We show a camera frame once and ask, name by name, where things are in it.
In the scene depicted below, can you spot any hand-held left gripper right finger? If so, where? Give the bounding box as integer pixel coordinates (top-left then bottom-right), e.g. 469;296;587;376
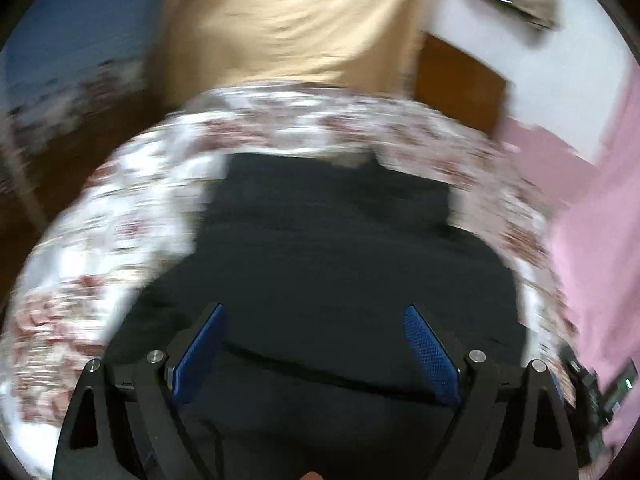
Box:
403;304;587;480

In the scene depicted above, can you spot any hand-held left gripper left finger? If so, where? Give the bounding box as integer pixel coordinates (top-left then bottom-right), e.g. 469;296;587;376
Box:
53;302;229;480

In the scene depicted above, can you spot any black garment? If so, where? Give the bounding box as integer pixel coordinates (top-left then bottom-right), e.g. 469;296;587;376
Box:
107;152;532;480

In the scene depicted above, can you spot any pink curtain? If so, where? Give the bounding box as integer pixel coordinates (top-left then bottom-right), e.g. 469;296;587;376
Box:
545;67;640;453

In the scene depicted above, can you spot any floral satin bedspread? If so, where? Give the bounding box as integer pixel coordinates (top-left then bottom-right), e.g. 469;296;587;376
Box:
0;85;583;480

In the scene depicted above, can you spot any wooden headboard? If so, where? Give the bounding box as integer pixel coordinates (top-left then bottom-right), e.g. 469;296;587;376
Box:
412;32;509;137

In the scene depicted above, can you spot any beige curtain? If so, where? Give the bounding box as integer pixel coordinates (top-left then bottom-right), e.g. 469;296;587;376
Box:
160;0;442;108

